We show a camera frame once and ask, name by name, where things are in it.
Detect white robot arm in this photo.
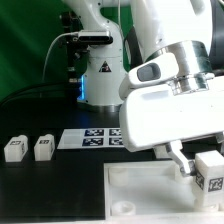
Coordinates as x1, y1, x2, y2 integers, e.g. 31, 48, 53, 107
63, 0, 224, 176

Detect white square tabletop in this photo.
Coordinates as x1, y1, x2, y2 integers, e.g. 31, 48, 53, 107
104, 161, 224, 224

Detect white cable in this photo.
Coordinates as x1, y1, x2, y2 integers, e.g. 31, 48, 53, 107
39, 32, 80, 98

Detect white sheet with tags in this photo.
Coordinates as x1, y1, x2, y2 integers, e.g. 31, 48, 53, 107
58, 128, 123, 149

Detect black cables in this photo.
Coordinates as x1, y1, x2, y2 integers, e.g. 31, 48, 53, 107
0, 81, 79, 106

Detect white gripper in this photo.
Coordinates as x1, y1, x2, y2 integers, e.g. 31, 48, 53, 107
119, 76, 224, 177

